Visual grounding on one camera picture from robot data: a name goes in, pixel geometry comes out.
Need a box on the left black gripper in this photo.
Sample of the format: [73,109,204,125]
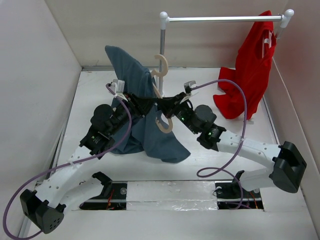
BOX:
[108,91,156,136]

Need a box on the white hanger under red shirt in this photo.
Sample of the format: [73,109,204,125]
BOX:
[258,29,277,59]

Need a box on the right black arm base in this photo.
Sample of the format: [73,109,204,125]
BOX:
[212,180,264,210]

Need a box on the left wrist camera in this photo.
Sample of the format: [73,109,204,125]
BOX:
[109,79,125,95]

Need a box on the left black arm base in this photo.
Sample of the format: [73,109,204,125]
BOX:
[79,172,128,211]

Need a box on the blue grey t shirt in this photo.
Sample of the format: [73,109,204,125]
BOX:
[105,45,191,164]

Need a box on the red t shirt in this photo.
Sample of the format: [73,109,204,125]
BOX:
[213,21,274,120]

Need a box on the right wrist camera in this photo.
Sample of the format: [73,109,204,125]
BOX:
[181,80,199,102]

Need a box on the beige wooden hanger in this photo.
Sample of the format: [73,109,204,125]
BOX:
[150,54,173,134]

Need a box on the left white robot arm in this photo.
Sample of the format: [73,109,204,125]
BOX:
[19,93,157,234]

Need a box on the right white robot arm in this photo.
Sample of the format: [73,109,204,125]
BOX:
[157,92,307,197]

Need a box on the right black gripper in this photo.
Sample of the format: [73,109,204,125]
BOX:
[156,91,199,134]

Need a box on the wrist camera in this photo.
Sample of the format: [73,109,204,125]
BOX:
[109,79,125,95]
[181,80,199,102]

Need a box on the white clothes rack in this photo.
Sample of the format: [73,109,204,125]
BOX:
[156,8,295,97]

